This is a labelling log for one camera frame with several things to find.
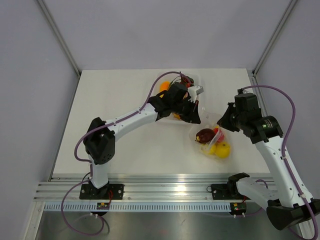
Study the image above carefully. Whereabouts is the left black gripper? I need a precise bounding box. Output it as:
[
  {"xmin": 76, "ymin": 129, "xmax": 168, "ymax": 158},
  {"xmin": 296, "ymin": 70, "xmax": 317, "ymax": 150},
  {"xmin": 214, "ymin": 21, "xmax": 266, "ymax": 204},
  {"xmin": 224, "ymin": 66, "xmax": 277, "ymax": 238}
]
[{"xmin": 171, "ymin": 97, "xmax": 201, "ymax": 124}]

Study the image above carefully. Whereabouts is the orange mango piece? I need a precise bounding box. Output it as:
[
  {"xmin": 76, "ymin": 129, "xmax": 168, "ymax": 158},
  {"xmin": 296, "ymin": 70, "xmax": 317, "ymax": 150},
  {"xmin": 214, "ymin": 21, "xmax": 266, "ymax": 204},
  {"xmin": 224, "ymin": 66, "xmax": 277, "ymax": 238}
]
[{"xmin": 159, "ymin": 81, "xmax": 171, "ymax": 92}]

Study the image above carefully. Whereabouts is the red lychee bunch with leaves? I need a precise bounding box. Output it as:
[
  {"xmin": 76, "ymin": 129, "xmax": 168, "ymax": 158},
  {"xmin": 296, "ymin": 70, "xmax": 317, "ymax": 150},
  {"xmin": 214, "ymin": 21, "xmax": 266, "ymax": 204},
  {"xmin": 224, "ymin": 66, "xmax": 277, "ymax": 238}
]
[{"xmin": 170, "ymin": 76, "xmax": 195, "ymax": 88}]

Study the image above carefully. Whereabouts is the red tomato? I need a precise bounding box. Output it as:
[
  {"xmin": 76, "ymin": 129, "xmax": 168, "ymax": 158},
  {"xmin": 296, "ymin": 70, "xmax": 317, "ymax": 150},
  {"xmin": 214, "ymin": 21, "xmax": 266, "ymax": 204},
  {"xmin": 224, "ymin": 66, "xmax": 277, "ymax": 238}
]
[{"xmin": 213, "ymin": 127, "xmax": 225, "ymax": 143}]

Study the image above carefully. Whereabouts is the yellow lemon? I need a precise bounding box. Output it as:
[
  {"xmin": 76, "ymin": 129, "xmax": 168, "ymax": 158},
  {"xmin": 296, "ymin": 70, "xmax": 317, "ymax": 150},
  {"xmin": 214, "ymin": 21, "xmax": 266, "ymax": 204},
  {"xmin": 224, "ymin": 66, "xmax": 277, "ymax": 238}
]
[{"xmin": 215, "ymin": 141, "xmax": 231, "ymax": 159}]

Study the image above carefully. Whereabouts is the clear zip top bag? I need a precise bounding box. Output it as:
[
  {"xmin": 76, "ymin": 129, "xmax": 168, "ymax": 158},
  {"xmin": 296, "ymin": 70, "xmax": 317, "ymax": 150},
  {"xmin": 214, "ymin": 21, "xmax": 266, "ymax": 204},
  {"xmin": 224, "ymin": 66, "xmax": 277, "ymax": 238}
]
[{"xmin": 189, "ymin": 107, "xmax": 232, "ymax": 161}]

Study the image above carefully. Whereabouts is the dark red plum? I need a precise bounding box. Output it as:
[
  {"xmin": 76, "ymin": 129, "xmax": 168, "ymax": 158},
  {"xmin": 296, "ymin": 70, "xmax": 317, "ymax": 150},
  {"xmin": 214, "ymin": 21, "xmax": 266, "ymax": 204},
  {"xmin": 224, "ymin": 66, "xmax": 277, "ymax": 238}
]
[{"xmin": 195, "ymin": 128, "xmax": 216, "ymax": 144}]

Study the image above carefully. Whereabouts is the yellow bell pepper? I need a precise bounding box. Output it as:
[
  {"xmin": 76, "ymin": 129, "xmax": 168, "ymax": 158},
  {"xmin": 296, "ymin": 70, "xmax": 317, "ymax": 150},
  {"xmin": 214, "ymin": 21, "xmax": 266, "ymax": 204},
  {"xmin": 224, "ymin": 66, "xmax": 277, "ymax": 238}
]
[{"xmin": 201, "ymin": 144, "xmax": 217, "ymax": 155}]

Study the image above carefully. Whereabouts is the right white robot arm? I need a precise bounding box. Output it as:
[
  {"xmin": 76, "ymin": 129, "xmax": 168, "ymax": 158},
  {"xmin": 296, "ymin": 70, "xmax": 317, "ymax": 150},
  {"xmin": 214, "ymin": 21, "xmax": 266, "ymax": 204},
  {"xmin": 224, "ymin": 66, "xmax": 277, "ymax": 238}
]
[{"xmin": 217, "ymin": 93, "xmax": 320, "ymax": 230}]

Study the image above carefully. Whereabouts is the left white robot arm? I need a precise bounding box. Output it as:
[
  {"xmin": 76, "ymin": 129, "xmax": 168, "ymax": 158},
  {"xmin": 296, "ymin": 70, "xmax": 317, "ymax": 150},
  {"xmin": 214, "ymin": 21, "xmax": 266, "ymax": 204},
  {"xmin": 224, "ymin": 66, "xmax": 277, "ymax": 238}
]
[{"xmin": 83, "ymin": 82, "xmax": 204, "ymax": 199}]

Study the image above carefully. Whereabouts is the orange spiky horned melon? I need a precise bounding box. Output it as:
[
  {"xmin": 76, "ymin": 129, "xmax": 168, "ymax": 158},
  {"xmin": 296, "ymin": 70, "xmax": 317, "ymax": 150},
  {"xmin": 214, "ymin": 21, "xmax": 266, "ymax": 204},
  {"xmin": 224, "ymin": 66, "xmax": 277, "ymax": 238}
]
[{"xmin": 172, "ymin": 113, "xmax": 181, "ymax": 121}]

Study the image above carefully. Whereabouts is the white plastic basket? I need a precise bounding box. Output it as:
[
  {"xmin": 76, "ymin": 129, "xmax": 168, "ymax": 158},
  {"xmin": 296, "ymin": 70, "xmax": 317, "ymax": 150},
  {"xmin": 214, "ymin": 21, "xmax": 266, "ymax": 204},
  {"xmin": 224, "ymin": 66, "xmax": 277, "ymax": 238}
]
[{"xmin": 151, "ymin": 73, "xmax": 203, "ymax": 125}]

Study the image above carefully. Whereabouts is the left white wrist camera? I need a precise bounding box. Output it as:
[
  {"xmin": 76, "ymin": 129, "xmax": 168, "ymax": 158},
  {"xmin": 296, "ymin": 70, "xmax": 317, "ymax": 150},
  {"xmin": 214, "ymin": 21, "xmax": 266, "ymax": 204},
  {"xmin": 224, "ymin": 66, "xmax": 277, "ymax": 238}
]
[{"xmin": 187, "ymin": 85, "xmax": 204, "ymax": 103}]

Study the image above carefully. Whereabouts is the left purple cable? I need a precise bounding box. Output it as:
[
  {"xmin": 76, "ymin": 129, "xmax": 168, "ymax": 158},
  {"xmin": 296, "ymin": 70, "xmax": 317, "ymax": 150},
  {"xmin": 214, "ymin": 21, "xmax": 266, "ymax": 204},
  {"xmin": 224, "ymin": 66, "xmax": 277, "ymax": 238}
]
[{"xmin": 60, "ymin": 71, "xmax": 185, "ymax": 236}]

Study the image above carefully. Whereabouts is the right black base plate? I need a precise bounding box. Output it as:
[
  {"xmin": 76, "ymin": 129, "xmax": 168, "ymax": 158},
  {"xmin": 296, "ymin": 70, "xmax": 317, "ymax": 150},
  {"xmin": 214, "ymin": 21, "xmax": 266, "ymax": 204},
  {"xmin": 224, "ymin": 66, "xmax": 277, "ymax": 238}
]
[{"xmin": 206, "ymin": 183, "xmax": 250, "ymax": 201}]

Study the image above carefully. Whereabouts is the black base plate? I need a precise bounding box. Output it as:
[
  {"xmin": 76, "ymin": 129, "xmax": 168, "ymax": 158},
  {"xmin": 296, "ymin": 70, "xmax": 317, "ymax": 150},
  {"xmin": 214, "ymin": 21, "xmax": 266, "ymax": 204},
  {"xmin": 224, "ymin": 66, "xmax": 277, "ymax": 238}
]
[
  {"xmin": 206, "ymin": 183, "xmax": 250, "ymax": 201},
  {"xmin": 79, "ymin": 183, "xmax": 124, "ymax": 200}
]

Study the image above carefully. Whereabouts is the aluminium mounting rail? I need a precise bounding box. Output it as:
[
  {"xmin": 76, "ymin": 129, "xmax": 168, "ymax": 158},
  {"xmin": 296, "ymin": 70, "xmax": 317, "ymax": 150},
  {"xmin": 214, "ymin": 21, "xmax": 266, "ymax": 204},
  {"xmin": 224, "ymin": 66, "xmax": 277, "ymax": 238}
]
[{"xmin": 33, "ymin": 173, "xmax": 306, "ymax": 204}]

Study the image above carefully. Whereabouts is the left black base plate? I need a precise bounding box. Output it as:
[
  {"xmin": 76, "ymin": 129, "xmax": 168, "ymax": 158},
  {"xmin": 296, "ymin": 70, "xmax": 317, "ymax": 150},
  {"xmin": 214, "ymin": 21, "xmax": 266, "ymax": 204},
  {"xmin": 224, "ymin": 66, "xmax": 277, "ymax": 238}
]
[{"xmin": 79, "ymin": 183, "xmax": 124, "ymax": 200}]

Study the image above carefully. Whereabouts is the white slotted cable duct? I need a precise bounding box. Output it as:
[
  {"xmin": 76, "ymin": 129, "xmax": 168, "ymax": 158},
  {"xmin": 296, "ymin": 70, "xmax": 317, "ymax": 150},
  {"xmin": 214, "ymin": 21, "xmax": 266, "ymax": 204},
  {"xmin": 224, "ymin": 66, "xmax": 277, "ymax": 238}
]
[{"xmin": 44, "ymin": 202, "xmax": 231, "ymax": 213}]

